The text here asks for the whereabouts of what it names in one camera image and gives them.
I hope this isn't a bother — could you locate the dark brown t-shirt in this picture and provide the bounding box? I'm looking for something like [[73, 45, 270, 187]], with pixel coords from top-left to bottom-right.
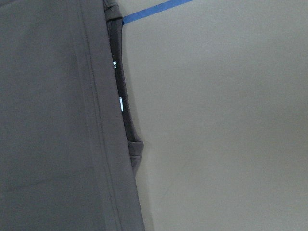
[[0, 0, 145, 231]]

